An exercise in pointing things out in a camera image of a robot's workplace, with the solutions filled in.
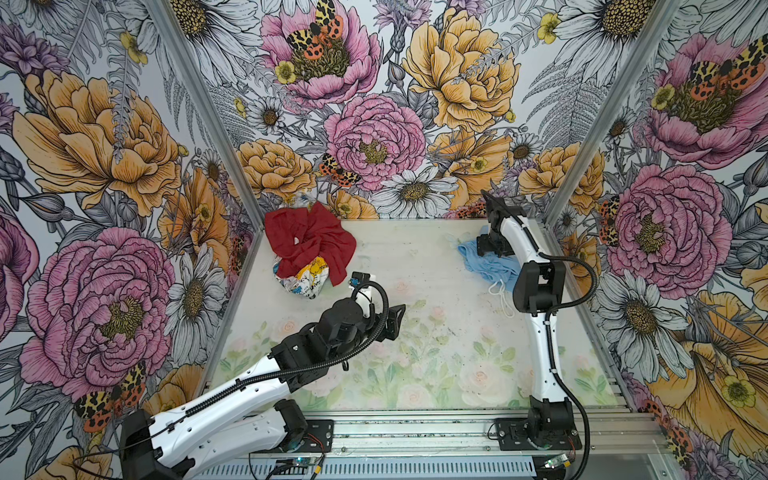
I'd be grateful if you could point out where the light blue drawstring cloth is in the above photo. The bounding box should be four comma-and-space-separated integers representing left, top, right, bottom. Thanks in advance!
457, 240, 521, 291

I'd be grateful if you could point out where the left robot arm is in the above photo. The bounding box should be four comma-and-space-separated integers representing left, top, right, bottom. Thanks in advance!
118, 294, 406, 479

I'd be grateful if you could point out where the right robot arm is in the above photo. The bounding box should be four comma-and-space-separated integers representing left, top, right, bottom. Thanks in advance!
477, 190, 575, 449

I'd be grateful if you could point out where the white yellow printed cloth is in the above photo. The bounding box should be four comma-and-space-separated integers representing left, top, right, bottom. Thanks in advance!
273, 257, 330, 299

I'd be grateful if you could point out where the dark red cloth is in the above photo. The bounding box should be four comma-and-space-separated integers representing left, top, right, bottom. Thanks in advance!
264, 203, 357, 286

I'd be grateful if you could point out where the green circuit board left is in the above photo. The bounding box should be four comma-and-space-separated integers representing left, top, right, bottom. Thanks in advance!
275, 455, 326, 471

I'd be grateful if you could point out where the green circuit board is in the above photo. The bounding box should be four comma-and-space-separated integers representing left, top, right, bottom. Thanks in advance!
275, 455, 326, 471
543, 453, 571, 469

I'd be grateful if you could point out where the green circuit board right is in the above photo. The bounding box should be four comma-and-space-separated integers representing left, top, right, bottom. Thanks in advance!
543, 453, 571, 469

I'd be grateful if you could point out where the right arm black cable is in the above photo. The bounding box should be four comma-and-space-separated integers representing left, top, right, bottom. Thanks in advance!
521, 251, 599, 480

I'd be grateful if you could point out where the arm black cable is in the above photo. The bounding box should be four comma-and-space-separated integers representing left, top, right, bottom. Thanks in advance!
521, 251, 599, 480
167, 278, 391, 433

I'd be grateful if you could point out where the aluminium front rail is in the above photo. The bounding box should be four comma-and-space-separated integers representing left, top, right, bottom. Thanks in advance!
305, 407, 667, 458

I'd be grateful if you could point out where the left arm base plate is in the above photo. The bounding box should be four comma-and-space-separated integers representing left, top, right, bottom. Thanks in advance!
270, 419, 335, 454

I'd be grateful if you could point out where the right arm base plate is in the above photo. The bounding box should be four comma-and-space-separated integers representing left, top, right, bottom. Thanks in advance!
490, 418, 582, 451

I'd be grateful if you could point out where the white ventilated cable duct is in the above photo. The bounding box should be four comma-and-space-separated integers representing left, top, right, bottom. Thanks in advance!
198, 456, 536, 479

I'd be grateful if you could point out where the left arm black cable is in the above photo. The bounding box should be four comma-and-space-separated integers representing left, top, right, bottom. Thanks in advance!
167, 278, 391, 433

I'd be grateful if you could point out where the left aluminium corner post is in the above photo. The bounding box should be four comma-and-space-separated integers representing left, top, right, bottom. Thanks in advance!
140, 0, 265, 230

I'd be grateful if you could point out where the aluminium corner post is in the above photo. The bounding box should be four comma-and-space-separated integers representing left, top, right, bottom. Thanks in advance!
140, 0, 265, 230
543, 1, 681, 227

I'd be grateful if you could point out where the right aluminium corner post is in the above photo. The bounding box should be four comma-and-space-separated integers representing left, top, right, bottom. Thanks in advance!
543, 1, 681, 227

